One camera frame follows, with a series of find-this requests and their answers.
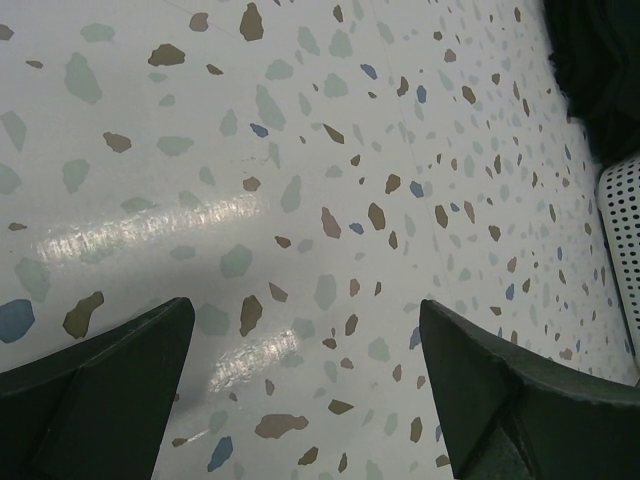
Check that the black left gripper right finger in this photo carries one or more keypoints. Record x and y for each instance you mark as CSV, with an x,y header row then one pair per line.
x,y
508,413

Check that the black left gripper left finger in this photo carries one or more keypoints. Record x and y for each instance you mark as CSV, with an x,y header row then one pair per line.
x,y
97,409

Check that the white perforated laundry basket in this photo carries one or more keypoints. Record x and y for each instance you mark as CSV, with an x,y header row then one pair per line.
x,y
618,204

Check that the black folded garment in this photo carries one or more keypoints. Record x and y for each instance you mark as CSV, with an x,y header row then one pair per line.
x,y
595,55

